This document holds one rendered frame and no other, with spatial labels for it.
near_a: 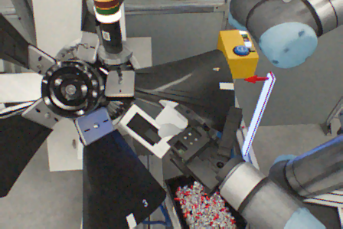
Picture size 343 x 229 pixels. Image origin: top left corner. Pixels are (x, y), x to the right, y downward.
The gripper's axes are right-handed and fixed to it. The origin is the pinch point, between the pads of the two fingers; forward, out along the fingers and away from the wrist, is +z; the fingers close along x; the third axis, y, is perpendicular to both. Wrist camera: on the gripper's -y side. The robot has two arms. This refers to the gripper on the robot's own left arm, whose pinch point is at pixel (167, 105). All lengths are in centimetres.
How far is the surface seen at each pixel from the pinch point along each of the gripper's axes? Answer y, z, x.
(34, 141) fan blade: 26.1, 18.9, 7.5
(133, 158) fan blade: 10.3, 3.0, 15.2
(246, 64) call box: -37.2, 6.2, 17.5
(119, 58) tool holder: 3.9, 8.2, -10.8
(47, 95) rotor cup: 18.3, 15.2, -5.9
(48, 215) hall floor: 51, 62, 113
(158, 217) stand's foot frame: 5, 17, 110
